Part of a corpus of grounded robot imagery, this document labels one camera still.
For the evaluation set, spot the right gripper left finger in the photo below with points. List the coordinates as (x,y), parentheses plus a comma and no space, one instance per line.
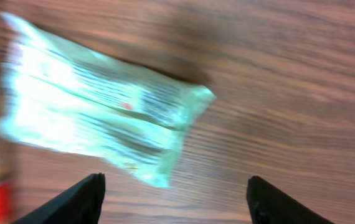
(80,204)

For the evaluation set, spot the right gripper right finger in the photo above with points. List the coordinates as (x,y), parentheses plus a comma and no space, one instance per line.
(269,205)

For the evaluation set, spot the teal tissue packet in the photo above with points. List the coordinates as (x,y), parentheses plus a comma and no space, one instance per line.
(65,97)

